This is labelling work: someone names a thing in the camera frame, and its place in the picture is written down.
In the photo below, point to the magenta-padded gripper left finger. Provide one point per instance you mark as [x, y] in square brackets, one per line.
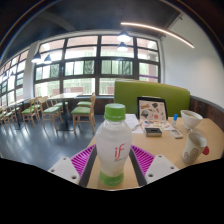
[63, 168]

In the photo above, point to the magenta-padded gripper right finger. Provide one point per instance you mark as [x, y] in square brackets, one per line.
[160, 166]

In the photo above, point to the green-capped clear drink bottle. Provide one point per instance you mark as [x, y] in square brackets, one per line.
[113, 140]

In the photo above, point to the small black box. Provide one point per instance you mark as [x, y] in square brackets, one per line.
[153, 132]

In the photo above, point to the white mug with swirl print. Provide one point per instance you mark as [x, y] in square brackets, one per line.
[191, 148]

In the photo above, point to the white remote-like device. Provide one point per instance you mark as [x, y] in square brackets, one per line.
[176, 133]

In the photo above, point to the colourful printed card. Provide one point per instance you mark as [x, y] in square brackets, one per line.
[159, 125]

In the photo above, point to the small blue-capped bottle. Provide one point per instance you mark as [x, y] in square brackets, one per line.
[174, 120]

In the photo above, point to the white paper sheets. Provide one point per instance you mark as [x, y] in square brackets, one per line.
[132, 122]

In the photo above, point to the white ceramic bowl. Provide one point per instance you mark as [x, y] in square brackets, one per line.
[191, 119]

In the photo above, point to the black-framed picture menu stand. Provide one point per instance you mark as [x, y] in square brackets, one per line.
[152, 110]

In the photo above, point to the group of wooden green-seat chairs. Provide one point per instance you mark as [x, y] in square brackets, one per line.
[83, 111]

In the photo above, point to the wooden dining table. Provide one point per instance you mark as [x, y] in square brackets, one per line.
[65, 96]

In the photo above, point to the green upholstered booth bench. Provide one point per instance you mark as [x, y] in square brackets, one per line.
[133, 93]

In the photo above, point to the large dark-framed grid window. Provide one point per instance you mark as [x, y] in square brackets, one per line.
[83, 66]

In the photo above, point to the long curved ceiling light strip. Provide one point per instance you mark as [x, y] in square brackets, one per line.
[160, 31]

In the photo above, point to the group of dark pendant lamps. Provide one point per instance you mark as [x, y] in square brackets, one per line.
[124, 36]

